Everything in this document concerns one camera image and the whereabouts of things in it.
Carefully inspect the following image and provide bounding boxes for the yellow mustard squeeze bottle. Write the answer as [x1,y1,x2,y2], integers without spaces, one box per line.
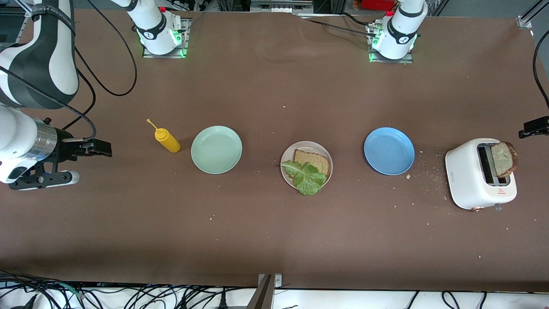
[146,119,181,153]

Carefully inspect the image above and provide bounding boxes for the brown crust bread slice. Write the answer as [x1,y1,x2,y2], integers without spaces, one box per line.
[490,142,519,179]
[293,149,331,177]

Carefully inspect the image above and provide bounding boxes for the blue plate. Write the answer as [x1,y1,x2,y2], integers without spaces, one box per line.
[364,127,415,176]

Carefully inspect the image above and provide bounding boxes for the grey metal pole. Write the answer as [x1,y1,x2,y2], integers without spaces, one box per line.
[246,275,273,309]

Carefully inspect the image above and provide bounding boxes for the grey power strip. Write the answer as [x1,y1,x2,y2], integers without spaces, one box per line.
[250,0,314,14]

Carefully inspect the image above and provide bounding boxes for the aluminium frame profile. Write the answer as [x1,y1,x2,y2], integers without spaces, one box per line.
[517,0,549,30]

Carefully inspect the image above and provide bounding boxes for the red box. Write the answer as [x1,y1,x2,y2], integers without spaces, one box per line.
[359,0,397,12]

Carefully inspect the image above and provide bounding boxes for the pale green plate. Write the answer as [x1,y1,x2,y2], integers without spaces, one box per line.
[191,125,243,175]

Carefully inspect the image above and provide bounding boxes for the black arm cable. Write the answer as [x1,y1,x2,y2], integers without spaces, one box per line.
[0,0,138,142]
[532,29,549,110]

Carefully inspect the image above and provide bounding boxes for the black base cable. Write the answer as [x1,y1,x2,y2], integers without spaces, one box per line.
[305,18,378,38]
[341,12,371,27]

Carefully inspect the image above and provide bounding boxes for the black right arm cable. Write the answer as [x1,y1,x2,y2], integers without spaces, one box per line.
[0,0,138,142]

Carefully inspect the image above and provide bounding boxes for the black cable tangle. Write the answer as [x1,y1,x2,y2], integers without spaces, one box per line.
[0,270,301,309]

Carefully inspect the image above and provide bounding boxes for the brown table cover sheet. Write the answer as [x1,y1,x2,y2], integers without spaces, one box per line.
[0,8,549,293]

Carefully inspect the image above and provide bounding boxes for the white toaster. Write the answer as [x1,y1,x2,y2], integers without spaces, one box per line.
[445,138,518,212]

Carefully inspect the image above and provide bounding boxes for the small metal bracket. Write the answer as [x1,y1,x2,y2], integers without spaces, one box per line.
[257,273,283,289]

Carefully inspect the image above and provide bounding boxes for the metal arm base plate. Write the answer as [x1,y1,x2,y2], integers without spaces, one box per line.
[367,21,414,64]
[142,17,190,58]

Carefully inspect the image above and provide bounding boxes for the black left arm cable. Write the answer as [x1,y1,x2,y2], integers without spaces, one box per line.
[532,29,549,110]

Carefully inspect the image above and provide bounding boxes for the green lettuce leaf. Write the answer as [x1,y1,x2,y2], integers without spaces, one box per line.
[281,160,327,196]

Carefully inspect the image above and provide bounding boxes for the beige plate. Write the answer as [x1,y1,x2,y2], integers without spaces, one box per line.
[281,141,333,191]

